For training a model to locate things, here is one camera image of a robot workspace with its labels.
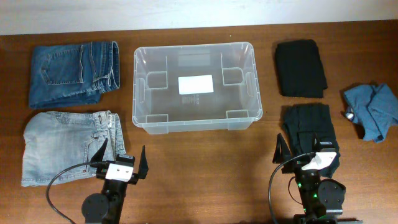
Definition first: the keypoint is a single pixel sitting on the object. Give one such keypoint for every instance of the dark green garment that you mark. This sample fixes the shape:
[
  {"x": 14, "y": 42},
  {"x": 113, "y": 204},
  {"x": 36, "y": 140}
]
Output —
[{"x": 302, "y": 122}]

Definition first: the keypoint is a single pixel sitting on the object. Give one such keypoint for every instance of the light blue folded jeans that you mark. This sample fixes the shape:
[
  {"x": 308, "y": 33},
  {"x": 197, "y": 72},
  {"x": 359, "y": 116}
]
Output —
[{"x": 57, "y": 140}]

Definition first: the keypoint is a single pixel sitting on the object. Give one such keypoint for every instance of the dark blue folded jeans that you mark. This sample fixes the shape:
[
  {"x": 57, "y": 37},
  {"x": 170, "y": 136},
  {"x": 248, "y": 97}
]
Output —
[{"x": 74, "y": 74}]

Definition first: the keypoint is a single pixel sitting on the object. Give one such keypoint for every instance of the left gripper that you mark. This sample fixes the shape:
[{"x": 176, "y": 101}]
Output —
[{"x": 141, "y": 172}]

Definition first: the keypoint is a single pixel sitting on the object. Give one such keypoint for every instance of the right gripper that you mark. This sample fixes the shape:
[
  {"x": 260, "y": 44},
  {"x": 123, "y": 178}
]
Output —
[{"x": 280, "y": 154}]

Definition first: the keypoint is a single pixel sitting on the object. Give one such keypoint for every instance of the blue shirt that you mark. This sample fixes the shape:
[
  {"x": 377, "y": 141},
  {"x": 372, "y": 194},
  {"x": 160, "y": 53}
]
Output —
[{"x": 374, "y": 107}]

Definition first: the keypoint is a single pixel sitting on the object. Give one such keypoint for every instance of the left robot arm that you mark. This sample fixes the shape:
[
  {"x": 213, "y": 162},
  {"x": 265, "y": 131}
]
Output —
[{"x": 106, "y": 206}]

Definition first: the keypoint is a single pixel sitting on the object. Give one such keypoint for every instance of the clear plastic storage bin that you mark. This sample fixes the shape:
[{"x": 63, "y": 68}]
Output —
[{"x": 157, "y": 106}]

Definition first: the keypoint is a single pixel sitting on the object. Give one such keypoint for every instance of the black garment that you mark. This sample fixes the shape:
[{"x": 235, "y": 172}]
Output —
[{"x": 300, "y": 70}]

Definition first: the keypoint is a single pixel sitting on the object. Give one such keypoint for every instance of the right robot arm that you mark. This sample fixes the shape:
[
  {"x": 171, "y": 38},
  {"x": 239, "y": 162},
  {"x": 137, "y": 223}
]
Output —
[{"x": 321, "y": 199}]

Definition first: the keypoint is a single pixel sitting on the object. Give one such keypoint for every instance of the white label in bin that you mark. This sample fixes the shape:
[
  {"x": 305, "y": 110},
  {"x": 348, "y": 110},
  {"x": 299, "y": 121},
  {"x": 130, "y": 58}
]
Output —
[{"x": 195, "y": 85}]

